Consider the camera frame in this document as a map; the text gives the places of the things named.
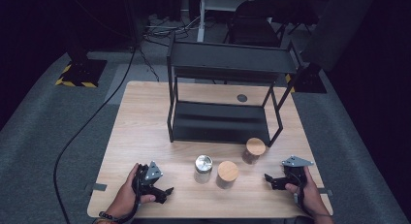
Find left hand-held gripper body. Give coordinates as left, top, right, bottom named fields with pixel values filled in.
left=131, top=160, right=164, bottom=197

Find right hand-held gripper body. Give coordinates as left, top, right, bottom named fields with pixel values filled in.
left=280, top=154, right=315, bottom=190

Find wooden-lid glass jar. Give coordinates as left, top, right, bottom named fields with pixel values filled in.
left=241, top=137, right=267, bottom=165
left=215, top=160, right=240, bottom=190

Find glass jar with silver lid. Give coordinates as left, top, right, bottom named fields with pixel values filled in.
left=193, top=154, right=214, bottom=185

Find black two-tier metal shelf rack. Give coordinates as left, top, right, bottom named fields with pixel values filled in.
left=166, top=31, right=304, bottom=148

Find person's left hand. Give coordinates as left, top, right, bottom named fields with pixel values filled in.
left=105, top=162, right=157, bottom=219

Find person's right hand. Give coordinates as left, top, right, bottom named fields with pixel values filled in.
left=285, top=167, right=328, bottom=217

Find black stand base, yellow stripes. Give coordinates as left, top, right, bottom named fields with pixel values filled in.
left=54, top=39, right=109, bottom=88
left=285, top=62, right=328, bottom=94

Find black folding chair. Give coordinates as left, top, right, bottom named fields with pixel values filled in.
left=222, top=0, right=321, bottom=48

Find grey padded column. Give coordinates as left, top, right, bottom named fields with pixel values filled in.
left=301, top=0, right=379, bottom=73

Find white metal stand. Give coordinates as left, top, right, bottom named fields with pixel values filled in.
left=197, top=0, right=282, bottom=43

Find left hand-held gripper cable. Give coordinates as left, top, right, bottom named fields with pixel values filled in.
left=114, top=164, right=145, bottom=224

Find hand-held gripper cable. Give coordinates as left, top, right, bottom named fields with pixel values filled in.
left=290, top=169, right=333, bottom=218
left=114, top=164, right=145, bottom=224

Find right hand-held gripper cable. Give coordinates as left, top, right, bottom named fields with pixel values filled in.
left=290, top=169, right=333, bottom=218

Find dark bead bracelet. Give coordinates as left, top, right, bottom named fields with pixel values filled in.
left=98, top=210, right=123, bottom=224

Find thick black floor cable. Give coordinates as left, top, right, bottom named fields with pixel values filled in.
left=52, top=46, right=138, bottom=224

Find thin black floor cable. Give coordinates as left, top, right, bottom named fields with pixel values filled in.
left=138, top=47, right=161, bottom=82

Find bundle of floor cables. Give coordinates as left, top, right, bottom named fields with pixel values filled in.
left=142, top=15, right=207, bottom=46

